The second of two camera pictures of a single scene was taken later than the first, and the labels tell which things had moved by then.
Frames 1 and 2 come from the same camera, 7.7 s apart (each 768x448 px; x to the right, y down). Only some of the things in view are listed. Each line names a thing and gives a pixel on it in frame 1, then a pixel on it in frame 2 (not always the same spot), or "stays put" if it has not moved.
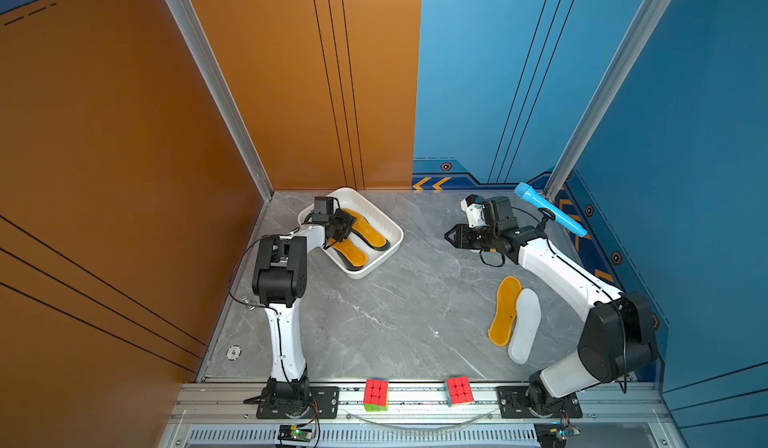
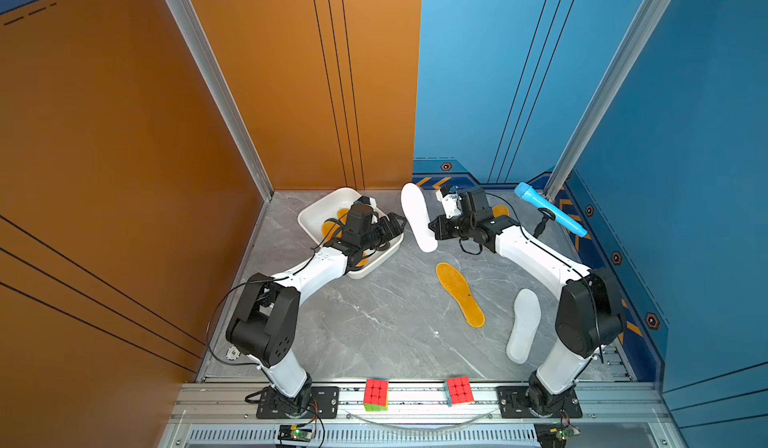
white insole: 528,316 stays put
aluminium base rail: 224,415 stays put
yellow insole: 508,292 → 456,285
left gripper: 348,222 → 396,230
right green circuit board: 554,434 stays put
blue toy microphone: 561,217 stays put
